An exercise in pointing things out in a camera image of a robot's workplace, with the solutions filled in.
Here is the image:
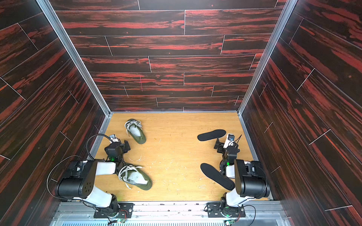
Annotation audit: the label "green shoe white laces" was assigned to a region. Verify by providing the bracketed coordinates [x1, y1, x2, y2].
[124, 119, 146, 145]
[117, 164, 152, 191]

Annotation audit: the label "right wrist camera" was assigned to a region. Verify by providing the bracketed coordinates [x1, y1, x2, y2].
[223, 133, 235, 149]

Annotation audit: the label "black insole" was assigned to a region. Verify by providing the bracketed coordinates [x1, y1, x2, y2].
[197, 129, 226, 141]
[200, 163, 235, 191]

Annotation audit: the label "aluminium front rail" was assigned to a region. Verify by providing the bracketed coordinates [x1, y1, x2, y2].
[50, 201, 292, 226]

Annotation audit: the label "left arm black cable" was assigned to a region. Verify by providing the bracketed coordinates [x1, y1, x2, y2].
[46, 133, 114, 198]

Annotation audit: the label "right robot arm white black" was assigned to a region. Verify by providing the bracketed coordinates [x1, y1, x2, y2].
[213, 139, 270, 211]

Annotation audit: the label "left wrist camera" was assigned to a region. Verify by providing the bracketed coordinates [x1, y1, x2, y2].
[109, 134, 121, 143]

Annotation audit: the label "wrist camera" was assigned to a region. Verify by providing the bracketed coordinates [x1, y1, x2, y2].
[223, 133, 235, 149]
[109, 134, 121, 143]

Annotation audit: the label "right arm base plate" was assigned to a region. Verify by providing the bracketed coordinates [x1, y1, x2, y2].
[204, 202, 246, 218]

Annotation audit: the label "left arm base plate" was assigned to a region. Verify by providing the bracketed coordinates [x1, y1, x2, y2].
[93, 202, 134, 219]

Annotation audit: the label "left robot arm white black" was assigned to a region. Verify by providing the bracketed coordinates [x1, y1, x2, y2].
[55, 140, 131, 215]

